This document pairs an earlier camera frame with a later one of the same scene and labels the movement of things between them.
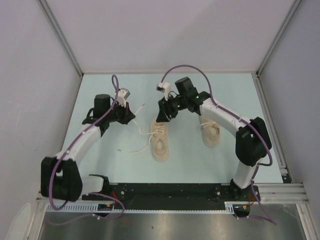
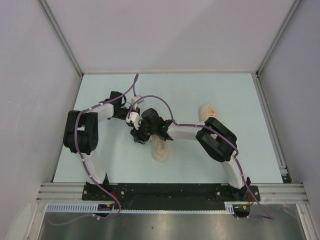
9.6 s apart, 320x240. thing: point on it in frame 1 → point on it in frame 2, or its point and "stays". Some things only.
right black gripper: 165,111 → 137,135
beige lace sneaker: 159,134 stays
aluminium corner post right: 293,7 stays
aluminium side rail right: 281,163 stays
